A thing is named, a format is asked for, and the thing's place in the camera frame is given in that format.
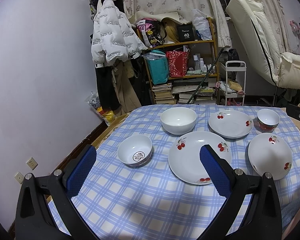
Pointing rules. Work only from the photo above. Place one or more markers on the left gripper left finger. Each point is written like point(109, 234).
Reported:
point(34, 220)

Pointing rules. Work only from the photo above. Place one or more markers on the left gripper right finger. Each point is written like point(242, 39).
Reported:
point(262, 219)

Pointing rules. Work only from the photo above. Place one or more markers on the red patterned small bowl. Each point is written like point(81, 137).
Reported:
point(268, 119)

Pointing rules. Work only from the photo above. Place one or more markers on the cherry plate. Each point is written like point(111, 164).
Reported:
point(184, 159)
point(231, 124)
point(268, 152)

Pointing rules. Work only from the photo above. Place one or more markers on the large white bowl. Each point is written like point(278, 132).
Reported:
point(178, 120)

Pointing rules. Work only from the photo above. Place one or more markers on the small patterned bowl with emblem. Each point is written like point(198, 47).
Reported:
point(135, 151)

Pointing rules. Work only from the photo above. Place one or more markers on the cream recliner chair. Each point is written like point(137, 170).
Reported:
point(261, 46)

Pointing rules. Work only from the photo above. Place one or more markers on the white utility cart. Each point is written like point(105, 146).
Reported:
point(233, 92)

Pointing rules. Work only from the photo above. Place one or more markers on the dark green pole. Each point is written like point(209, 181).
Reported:
point(205, 77)

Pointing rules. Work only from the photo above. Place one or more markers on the blue plaid tablecloth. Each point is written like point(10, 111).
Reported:
point(119, 202)

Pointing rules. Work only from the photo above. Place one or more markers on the yellow toy bag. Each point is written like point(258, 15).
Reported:
point(107, 115)

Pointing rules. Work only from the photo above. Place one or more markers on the wooden shelf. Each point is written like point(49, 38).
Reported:
point(164, 48)

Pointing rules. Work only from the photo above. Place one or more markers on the red gift bag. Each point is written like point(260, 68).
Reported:
point(177, 62)

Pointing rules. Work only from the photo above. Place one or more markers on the stack of books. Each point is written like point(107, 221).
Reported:
point(163, 94)

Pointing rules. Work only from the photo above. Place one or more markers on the black box with 40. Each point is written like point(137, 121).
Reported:
point(185, 32)

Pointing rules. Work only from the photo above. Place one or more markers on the teal bag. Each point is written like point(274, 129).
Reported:
point(158, 66)

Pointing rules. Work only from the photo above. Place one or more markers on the beige coat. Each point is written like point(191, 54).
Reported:
point(125, 93)

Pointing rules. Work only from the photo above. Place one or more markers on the white puffer jacket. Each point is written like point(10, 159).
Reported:
point(113, 36)

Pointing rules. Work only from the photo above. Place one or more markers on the lower wall socket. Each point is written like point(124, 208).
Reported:
point(19, 177)

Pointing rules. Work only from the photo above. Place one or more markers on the wall socket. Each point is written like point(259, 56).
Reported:
point(32, 163)
point(19, 177)

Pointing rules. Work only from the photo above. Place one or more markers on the upper wall socket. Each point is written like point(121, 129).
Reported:
point(32, 163)

